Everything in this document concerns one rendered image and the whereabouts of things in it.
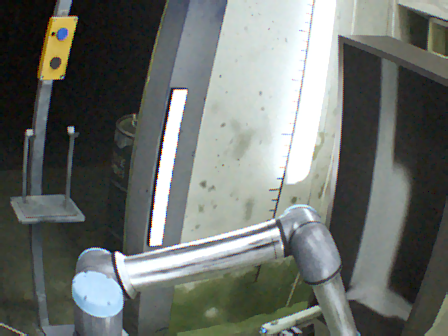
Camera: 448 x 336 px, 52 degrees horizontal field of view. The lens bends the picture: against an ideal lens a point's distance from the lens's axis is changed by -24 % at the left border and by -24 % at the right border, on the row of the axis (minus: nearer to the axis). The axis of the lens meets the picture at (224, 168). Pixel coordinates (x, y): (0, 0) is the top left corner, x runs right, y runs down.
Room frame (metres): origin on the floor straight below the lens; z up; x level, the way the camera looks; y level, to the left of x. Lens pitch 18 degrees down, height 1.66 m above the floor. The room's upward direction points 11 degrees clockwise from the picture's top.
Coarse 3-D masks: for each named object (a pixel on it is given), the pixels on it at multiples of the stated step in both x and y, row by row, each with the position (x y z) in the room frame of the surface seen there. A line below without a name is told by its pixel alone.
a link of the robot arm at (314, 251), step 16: (320, 224) 1.36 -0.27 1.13; (304, 240) 1.31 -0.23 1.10; (320, 240) 1.30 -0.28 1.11; (304, 256) 1.29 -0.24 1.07; (320, 256) 1.27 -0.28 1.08; (336, 256) 1.29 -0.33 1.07; (304, 272) 1.28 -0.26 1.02; (320, 272) 1.26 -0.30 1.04; (336, 272) 1.27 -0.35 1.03; (320, 288) 1.28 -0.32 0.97; (336, 288) 1.29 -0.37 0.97; (320, 304) 1.31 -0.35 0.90; (336, 304) 1.29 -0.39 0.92; (336, 320) 1.30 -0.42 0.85; (352, 320) 1.33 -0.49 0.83
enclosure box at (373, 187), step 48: (384, 48) 1.71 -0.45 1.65; (384, 96) 2.06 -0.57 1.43; (432, 96) 1.86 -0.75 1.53; (336, 144) 1.86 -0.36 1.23; (384, 144) 2.10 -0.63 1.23; (432, 144) 1.87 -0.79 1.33; (336, 192) 1.92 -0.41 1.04; (384, 192) 2.10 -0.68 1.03; (432, 192) 1.86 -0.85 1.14; (336, 240) 1.99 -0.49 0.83; (384, 240) 2.08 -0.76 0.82; (432, 240) 1.84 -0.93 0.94; (384, 288) 2.04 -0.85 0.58; (432, 288) 1.53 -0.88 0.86
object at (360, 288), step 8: (352, 280) 2.12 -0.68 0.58; (360, 280) 2.09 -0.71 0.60; (368, 280) 2.08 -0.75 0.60; (352, 288) 2.03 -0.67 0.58; (360, 288) 2.02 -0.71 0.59; (368, 288) 2.02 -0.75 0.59; (376, 288) 2.02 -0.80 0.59; (352, 296) 1.97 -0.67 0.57; (360, 296) 1.97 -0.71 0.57; (368, 296) 1.98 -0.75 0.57; (376, 296) 1.99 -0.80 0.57
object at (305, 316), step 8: (304, 312) 1.79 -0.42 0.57; (312, 312) 1.80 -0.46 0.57; (320, 312) 1.82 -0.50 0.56; (280, 320) 1.71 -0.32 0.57; (288, 320) 1.72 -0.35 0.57; (296, 320) 1.73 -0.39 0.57; (304, 320) 1.76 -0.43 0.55; (264, 328) 1.65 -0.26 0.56; (272, 328) 1.65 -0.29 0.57; (280, 328) 1.67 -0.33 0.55; (288, 328) 1.71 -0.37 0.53
